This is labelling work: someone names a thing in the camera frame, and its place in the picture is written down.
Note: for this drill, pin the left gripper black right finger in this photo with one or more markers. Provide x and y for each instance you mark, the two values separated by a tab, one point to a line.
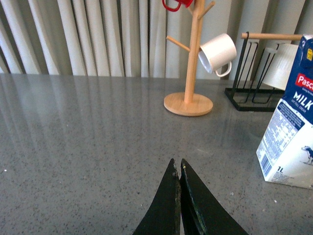
201	212

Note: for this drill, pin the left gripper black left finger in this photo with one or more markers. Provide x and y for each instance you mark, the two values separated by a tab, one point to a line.
163	215

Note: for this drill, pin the blue white milk carton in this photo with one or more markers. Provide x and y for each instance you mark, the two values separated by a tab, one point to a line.
285	152

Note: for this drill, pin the wooden mug tree stand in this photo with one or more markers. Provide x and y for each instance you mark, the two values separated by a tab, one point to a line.
188	103

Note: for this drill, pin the left cream ribbed mug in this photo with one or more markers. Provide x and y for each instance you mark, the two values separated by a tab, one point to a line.
279	71

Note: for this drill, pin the small white hanging mug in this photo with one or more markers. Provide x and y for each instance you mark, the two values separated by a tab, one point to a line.
216	53

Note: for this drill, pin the red hanging mug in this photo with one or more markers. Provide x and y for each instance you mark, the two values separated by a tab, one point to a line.
175	5

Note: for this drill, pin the black wire mug rack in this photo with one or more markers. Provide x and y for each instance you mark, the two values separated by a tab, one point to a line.
248	93

